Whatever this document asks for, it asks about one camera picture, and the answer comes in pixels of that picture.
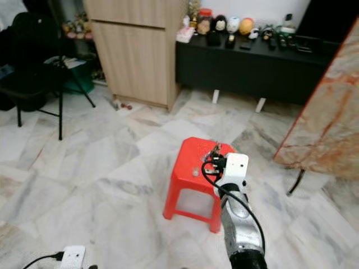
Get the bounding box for metal key bunch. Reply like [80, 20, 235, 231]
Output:
[208, 141, 225, 161]

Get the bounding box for red plastic stool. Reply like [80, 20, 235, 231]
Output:
[163, 137, 235, 234]

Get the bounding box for dark curved table leg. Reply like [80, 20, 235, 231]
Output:
[286, 168, 307, 197]

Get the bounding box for black low sideboard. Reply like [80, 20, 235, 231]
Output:
[174, 33, 343, 114]

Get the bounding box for orange veined marble table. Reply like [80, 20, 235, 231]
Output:
[274, 20, 359, 180]

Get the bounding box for pink white box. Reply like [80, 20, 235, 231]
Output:
[176, 26, 194, 44]

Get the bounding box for light wood cabinet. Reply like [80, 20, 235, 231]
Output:
[84, 0, 188, 110]

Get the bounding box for white round head figurine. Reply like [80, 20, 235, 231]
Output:
[227, 17, 241, 34]

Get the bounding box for black round head figurine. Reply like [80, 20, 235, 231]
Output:
[212, 15, 228, 34]

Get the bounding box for yellow round head figurine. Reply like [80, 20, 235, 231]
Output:
[239, 17, 255, 36]

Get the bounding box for red lidded jar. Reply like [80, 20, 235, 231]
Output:
[197, 8, 213, 35]

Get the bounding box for black tray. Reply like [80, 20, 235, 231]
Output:
[294, 35, 318, 54]

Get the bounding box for gold ornament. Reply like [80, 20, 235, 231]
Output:
[188, 0, 201, 27]

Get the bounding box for green bin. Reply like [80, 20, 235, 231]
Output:
[65, 62, 95, 95]

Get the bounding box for black folding chair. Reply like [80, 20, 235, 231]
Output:
[0, 12, 97, 141]

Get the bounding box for white papers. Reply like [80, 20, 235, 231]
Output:
[49, 55, 88, 70]

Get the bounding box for black television screen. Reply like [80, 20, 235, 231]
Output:
[297, 0, 359, 43]

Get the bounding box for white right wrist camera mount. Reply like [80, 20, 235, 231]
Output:
[219, 152, 249, 194]

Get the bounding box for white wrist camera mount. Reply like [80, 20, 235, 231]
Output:
[61, 245, 86, 269]
[219, 152, 249, 194]

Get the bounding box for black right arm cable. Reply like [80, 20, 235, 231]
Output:
[201, 159, 266, 254]

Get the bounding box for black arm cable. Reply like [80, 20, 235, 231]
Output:
[201, 159, 266, 254]
[22, 252, 65, 269]

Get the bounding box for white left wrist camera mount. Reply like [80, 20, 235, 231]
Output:
[61, 245, 86, 269]

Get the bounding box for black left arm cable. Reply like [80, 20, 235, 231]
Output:
[22, 252, 65, 269]

